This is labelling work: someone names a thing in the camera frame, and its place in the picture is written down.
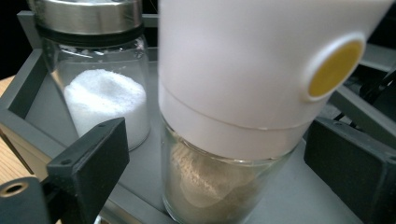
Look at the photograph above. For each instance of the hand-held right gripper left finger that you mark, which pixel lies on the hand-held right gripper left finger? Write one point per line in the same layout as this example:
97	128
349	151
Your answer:
93	161

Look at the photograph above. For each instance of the glass jar with white lid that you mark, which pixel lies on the glass jar with white lid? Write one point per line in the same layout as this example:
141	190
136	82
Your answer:
236	77

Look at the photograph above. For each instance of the glass jar with steel lid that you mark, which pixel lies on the glass jar with steel lid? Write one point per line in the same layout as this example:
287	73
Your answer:
106	93

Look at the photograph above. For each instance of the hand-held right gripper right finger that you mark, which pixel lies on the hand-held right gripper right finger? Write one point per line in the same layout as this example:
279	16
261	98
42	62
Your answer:
351	161

